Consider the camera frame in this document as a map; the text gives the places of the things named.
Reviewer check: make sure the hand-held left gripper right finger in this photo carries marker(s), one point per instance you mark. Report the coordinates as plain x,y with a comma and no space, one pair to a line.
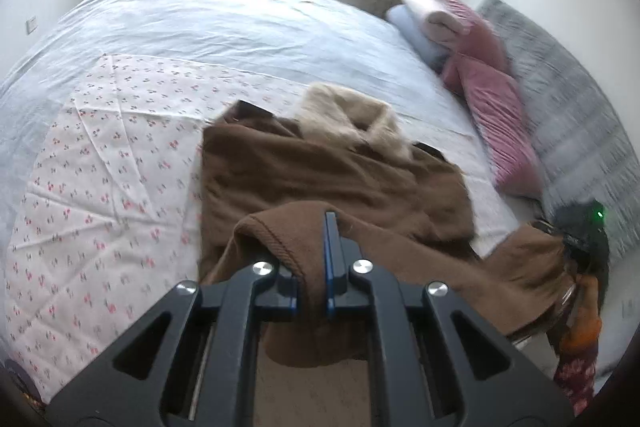
330,257

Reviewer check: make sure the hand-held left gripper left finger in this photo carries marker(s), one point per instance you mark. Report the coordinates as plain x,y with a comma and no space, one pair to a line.
280,293

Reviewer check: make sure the brown coat with fur collar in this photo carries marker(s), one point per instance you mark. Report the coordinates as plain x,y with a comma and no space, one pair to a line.
325,177

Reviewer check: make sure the grey quilted headboard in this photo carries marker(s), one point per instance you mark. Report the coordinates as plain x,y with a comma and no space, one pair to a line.
565,107

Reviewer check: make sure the pink velvet pillow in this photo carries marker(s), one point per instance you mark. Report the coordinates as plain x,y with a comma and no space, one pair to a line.
505,127
482,42

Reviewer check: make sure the white floral cloth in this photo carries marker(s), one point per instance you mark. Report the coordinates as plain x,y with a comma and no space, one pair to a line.
100,207

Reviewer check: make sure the light blue pillow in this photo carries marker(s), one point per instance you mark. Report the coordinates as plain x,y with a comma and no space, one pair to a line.
415,34

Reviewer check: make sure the bed with pale sheet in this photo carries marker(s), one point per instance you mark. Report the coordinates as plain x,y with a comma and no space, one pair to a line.
225,17

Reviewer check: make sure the white folded pillow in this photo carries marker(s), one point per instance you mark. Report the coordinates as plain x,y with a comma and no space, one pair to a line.
432,14

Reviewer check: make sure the wall socket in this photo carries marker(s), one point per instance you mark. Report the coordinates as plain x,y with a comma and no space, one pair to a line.
625,309

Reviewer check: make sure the wall light switch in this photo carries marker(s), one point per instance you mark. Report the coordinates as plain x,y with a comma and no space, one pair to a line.
32,25

